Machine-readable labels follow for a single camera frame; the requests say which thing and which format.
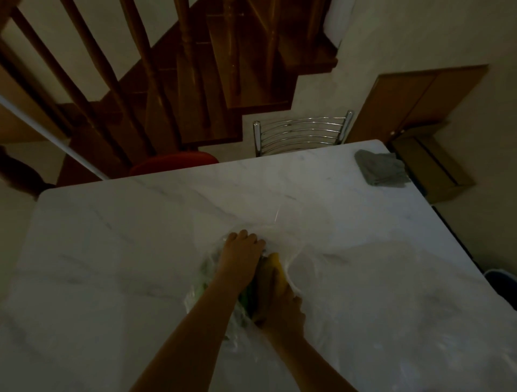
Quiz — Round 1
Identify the person's left hand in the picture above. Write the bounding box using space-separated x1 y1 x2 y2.
215 229 267 292

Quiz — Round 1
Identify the person's right hand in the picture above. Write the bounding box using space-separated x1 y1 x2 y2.
251 262 308 342

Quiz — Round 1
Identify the yellow item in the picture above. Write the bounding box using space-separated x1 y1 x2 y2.
264 252 288 288

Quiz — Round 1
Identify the clear plastic bag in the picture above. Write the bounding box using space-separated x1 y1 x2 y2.
183 220 408 366

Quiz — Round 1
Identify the person's left forearm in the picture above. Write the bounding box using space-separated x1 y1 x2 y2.
128 279 248 392

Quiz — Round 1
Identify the person's right forearm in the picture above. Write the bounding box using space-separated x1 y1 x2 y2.
264 329 359 392

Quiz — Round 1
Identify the red chair seat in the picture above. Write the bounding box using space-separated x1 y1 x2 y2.
128 152 219 177

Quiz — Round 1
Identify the chrome chair backrest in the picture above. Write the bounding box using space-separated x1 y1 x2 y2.
253 110 355 157

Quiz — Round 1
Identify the grey folded cloth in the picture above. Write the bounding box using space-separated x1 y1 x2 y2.
354 149 412 188

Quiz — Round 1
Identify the brown wooden staircase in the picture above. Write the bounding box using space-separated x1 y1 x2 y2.
57 0 339 186

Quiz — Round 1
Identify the brown cardboard box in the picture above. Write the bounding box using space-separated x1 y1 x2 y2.
389 122 476 204

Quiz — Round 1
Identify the brown wooden cabinet door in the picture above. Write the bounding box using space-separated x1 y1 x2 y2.
345 64 490 145

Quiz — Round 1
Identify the white pole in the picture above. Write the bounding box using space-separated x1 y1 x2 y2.
0 94 110 181

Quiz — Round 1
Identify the wooden stair railing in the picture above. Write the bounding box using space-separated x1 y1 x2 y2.
0 0 283 162

